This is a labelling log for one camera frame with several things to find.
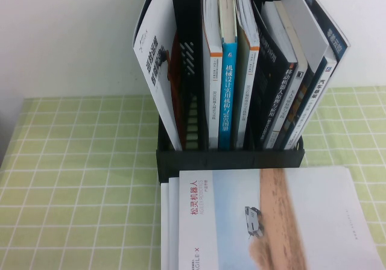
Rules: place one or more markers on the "brochure with orange robot arm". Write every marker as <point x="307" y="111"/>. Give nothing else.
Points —
<point x="156" y="86"/>

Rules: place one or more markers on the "blue spine book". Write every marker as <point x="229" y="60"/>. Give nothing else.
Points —
<point x="227" y="101"/>

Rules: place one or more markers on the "thick white book orange band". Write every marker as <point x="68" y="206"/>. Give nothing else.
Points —
<point x="212" y="86"/>

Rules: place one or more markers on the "black plastic book holder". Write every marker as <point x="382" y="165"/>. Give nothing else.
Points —
<point x="229" y="161"/>

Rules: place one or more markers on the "thin white book orange band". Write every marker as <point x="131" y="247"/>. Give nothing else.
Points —
<point x="245" y="101"/>

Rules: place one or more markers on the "black cover robot book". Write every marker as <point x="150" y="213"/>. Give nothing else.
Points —
<point x="277" y="86"/>

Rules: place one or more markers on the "white spine car book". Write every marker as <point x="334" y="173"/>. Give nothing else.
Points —
<point x="324" y="86"/>

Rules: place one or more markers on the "dark blue leaning books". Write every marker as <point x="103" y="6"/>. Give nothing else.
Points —
<point x="294" y="101"/>

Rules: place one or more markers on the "desert photo brochure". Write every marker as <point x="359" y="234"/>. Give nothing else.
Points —
<point x="271" y="221"/>

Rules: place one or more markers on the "green checked tablecloth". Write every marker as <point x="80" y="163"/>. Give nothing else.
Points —
<point x="75" y="176"/>

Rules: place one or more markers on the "plain white brochure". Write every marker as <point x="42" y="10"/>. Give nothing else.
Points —
<point x="304" y="26"/>

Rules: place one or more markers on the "dark cover magazine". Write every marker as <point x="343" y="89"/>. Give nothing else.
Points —
<point x="334" y="41"/>

